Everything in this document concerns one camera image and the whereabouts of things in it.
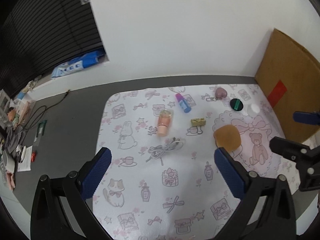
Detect pink perfume bottle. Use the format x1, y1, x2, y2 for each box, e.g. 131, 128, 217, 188
157, 109, 173, 137

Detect brown cardboard box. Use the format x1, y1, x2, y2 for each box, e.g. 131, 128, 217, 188
255, 29, 319, 143

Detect white paper sheet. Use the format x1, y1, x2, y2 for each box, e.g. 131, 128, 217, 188
17, 146, 33, 172

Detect white round jar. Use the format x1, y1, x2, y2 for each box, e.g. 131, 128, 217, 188
247, 103, 260, 118

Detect pink cloth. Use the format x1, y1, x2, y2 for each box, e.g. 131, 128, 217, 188
5, 171, 16, 191

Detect small red object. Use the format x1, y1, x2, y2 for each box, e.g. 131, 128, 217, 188
31, 151, 37, 163

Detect white small device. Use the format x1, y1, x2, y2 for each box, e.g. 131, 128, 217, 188
1, 152, 16, 173

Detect black green-striped powder puff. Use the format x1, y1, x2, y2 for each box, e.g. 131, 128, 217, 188
230, 98, 244, 112

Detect tan makeup sponge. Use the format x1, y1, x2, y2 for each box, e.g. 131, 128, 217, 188
213, 125, 241, 153

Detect pink patterned table mat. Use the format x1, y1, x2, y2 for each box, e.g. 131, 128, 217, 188
93, 84, 300, 239

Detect gold binder clip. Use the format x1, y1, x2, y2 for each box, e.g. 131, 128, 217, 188
190, 118, 206, 127

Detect blue bottle pink cap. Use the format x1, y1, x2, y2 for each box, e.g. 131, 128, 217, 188
175, 93, 191, 113

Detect blue plastic package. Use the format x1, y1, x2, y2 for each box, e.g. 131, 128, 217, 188
51, 49, 106, 79

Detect black window blinds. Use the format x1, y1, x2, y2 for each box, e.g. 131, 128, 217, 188
1, 0, 103, 96

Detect green-handled tool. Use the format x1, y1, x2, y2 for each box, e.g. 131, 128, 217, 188
34, 120, 47, 143

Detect pink heart keychain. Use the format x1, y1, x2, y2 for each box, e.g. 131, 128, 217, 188
206, 87, 227, 102

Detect black cable on table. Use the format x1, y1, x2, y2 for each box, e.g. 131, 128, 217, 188
15, 89, 71, 133

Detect white usb cable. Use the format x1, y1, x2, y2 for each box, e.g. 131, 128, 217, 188
145, 136, 186, 163

